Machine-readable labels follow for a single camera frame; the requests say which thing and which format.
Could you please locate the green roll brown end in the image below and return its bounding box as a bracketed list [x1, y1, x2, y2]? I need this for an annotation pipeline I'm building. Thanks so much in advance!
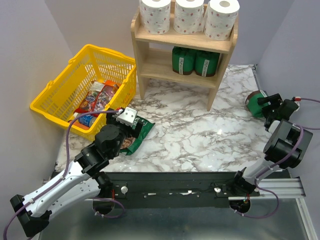
[194, 50, 220, 77]

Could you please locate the floral paper towel roll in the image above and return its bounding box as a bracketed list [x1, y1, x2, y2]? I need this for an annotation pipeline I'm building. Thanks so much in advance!
[139, 0, 171, 35]
[204, 0, 240, 41]
[173, 0, 205, 35]

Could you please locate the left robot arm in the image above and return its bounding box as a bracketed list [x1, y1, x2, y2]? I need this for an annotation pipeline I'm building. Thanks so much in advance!
[10, 110, 143, 239]

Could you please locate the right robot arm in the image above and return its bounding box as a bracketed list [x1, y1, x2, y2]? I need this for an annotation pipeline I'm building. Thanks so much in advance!
[230, 90, 313, 196]

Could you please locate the wooden two-tier shelf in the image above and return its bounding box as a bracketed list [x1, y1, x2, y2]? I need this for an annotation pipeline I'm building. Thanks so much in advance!
[131, 0, 239, 111]

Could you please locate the green chip bag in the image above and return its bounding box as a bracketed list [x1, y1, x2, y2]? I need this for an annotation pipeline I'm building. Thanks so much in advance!
[120, 116, 155, 156]

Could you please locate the blue label bottle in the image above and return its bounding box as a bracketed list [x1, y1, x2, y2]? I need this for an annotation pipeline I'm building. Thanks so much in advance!
[77, 114, 97, 128]

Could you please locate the red candy bag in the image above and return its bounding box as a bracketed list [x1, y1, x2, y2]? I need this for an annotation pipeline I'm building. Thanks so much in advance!
[74, 81, 118, 114]

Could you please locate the orange snack packet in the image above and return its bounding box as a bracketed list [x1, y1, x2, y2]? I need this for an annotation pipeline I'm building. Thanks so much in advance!
[104, 80, 121, 89]

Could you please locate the yellow plastic shopping basket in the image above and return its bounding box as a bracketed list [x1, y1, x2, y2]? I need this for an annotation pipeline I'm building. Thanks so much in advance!
[30, 44, 137, 129]

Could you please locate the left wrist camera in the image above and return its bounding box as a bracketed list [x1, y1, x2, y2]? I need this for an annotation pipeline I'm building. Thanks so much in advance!
[115, 107, 138, 127]

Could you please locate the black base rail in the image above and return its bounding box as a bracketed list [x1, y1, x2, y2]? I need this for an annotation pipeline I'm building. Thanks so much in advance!
[97, 172, 259, 209]

